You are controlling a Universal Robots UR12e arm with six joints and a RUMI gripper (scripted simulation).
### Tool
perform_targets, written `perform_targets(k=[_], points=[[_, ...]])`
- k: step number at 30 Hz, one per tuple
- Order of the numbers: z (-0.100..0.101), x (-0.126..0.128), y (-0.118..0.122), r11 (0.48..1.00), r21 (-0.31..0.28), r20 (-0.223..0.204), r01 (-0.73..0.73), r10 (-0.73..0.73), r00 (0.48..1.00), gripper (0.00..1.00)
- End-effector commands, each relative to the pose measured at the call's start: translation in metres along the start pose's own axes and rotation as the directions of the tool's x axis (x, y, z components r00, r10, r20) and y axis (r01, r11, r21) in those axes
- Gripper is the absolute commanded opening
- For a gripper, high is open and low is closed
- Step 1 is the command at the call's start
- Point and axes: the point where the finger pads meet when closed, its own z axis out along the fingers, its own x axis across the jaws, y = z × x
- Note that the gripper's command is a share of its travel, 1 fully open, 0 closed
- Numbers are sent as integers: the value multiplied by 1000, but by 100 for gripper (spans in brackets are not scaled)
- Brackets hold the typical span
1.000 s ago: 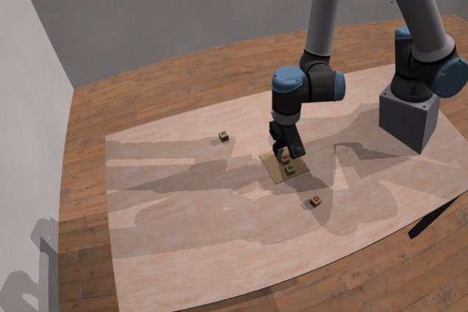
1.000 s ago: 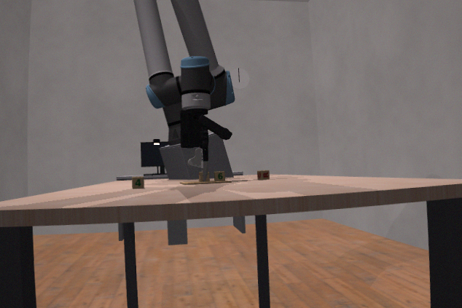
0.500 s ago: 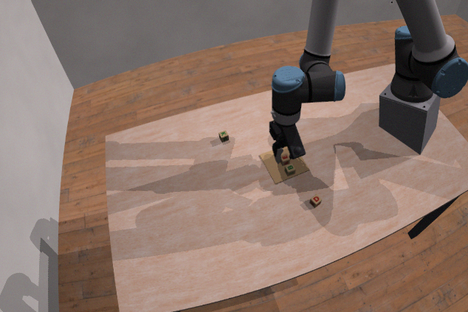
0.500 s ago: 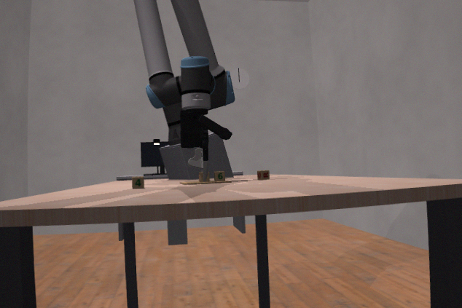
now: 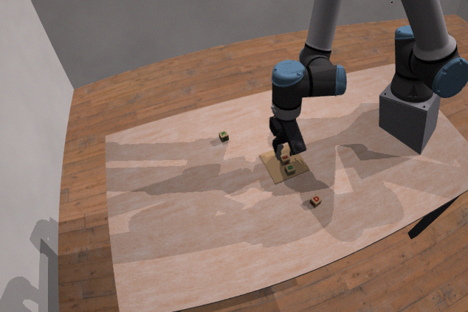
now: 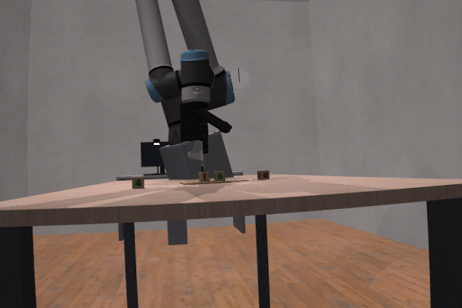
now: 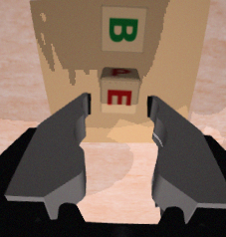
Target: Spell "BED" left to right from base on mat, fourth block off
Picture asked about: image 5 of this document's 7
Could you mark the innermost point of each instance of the wooden letter block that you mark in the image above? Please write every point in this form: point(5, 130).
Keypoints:
point(223, 136)
point(284, 159)
point(315, 200)
point(290, 169)

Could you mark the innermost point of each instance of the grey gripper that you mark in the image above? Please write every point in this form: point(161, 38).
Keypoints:
point(280, 139)

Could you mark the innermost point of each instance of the tan square mat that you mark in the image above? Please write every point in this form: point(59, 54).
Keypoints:
point(276, 170)

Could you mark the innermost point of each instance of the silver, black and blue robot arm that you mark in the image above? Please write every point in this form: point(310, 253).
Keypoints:
point(436, 68)

